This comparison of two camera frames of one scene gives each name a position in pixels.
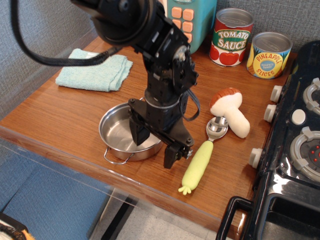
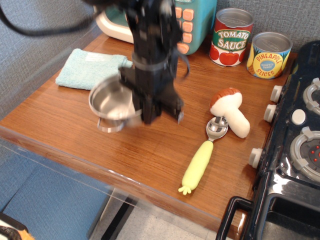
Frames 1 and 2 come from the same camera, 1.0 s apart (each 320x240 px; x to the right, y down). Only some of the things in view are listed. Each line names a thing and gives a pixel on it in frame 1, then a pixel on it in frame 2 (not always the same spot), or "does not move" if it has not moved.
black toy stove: x=286 y=200 does not move
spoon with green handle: x=197 y=168 does not move
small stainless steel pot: x=115 y=132 -> x=112 y=104
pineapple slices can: x=268 y=55 does not move
